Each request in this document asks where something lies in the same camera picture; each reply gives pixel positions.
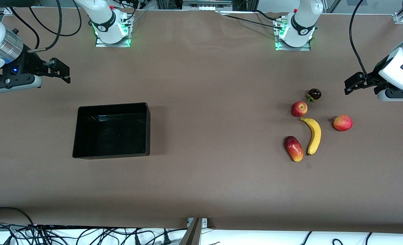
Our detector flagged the dark purple mangosteen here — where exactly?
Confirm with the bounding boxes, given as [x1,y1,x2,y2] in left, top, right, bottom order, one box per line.
[306,88,322,102]

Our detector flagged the yellow banana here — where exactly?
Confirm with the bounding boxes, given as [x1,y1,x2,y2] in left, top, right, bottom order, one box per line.
[300,117,322,156]

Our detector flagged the black plastic box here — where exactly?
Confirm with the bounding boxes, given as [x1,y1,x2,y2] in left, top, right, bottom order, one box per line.
[72,102,151,160]

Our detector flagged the black cable tangle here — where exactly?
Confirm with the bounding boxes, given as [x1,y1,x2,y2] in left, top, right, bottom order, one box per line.
[0,221,175,245]

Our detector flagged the black looped cable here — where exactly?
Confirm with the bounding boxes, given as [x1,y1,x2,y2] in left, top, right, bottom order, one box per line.
[0,207,35,227]

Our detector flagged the white power strip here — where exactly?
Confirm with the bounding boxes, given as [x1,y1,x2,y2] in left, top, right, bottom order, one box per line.
[182,0,233,11]

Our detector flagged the grey metal bar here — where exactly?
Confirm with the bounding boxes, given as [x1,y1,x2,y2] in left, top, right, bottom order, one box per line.
[179,218,203,245]

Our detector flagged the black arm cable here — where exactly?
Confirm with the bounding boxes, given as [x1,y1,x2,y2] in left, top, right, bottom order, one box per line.
[10,0,83,52]
[349,0,386,85]

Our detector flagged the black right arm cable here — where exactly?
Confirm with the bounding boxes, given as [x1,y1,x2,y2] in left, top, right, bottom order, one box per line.
[10,0,83,52]

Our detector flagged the red yellow mango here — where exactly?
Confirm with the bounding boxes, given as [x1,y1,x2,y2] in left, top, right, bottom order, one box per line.
[284,136,304,162]

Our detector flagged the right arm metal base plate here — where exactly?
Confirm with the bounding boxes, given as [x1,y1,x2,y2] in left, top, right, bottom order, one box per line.
[95,14,131,48]

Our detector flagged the small red apple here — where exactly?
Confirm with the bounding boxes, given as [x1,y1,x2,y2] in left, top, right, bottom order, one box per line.
[291,101,308,118]

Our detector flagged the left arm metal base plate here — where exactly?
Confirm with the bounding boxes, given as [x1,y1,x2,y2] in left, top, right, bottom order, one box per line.
[275,17,311,51]

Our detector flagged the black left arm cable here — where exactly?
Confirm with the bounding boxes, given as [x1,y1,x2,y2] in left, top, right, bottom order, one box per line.
[349,0,386,85]

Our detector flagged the small metal bracket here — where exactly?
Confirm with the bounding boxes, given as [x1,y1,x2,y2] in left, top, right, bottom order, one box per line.
[187,218,208,228]

